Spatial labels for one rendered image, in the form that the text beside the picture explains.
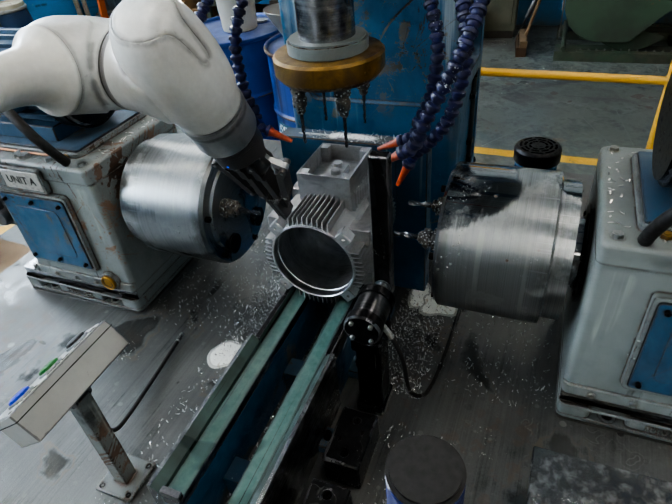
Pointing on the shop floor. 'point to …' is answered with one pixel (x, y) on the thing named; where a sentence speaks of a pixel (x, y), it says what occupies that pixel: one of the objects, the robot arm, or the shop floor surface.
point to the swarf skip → (615, 31)
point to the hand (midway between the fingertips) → (280, 203)
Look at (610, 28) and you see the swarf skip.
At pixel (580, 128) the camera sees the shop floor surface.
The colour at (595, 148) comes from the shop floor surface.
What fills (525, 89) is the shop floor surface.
